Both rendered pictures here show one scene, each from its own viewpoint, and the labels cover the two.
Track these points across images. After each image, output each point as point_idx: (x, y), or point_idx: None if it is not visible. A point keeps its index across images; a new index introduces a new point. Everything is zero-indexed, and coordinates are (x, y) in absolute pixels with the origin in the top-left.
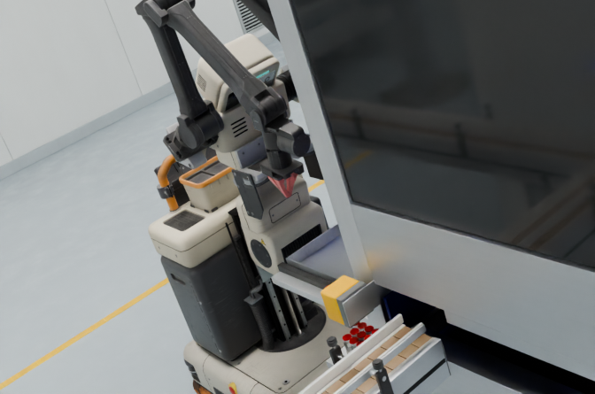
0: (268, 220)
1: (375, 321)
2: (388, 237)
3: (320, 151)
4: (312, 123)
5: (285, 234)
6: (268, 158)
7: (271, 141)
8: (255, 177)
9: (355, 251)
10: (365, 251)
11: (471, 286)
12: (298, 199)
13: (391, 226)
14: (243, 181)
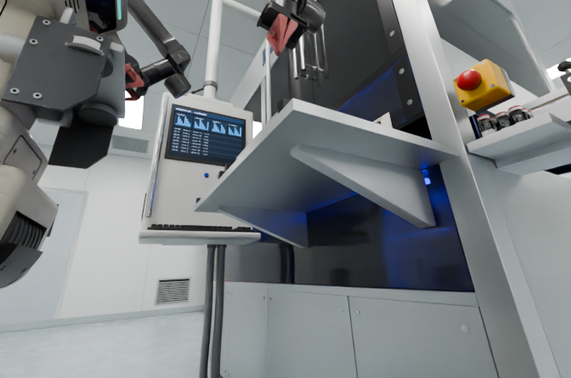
0: (7, 150)
1: (467, 137)
2: (466, 65)
3: (419, 0)
4: None
5: (36, 189)
6: (286, 3)
7: None
8: (121, 47)
9: (446, 70)
10: (453, 71)
11: (508, 100)
12: (34, 174)
13: (466, 59)
14: (67, 40)
